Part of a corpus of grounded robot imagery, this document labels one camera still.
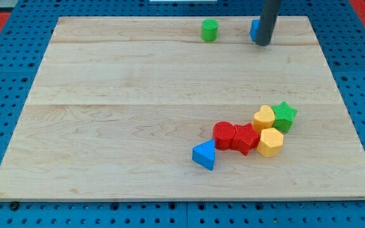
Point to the yellow heart block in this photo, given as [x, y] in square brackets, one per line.
[263, 119]

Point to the light wooden board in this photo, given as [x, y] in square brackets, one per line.
[118, 103]

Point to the red star block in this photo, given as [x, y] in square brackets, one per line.
[244, 139]

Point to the red cylinder block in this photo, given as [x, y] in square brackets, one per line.
[223, 133]

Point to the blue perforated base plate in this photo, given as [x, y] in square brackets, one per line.
[25, 29]

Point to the yellow hexagon block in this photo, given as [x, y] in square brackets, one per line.
[271, 142]

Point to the blue triangle block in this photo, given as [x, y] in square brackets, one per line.
[204, 154]

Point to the green cylinder block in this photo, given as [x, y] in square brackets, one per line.
[209, 30]

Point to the green star block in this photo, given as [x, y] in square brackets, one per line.
[284, 116]

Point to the blue cube block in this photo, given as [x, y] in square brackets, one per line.
[254, 29]

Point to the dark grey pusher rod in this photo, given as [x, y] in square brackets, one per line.
[267, 22]

